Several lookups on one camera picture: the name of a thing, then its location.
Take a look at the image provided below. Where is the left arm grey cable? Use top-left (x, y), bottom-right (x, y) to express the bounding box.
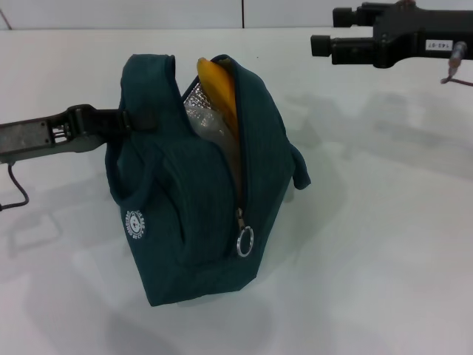
top-left (0, 162), bottom-right (29, 212)

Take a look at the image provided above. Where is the yellow banana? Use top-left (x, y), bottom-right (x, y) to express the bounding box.
top-left (196, 57), bottom-right (245, 149)

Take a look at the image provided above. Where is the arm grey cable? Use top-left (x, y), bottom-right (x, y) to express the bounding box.
top-left (0, 162), bottom-right (29, 212)
top-left (439, 40), bottom-right (473, 86)

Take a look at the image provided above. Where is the silver zipper pull ring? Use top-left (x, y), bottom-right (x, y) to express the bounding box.
top-left (236, 226), bottom-right (256, 257)

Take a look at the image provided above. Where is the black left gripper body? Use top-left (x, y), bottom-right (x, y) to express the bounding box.
top-left (0, 104), bottom-right (101, 166)

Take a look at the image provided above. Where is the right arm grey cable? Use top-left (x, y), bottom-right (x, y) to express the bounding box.
top-left (439, 40), bottom-right (473, 86)

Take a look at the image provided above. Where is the dark teal lunch bag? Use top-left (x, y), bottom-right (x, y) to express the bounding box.
top-left (105, 53), bottom-right (312, 308)

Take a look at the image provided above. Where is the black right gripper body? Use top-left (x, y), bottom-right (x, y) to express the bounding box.
top-left (372, 0), bottom-right (473, 70)

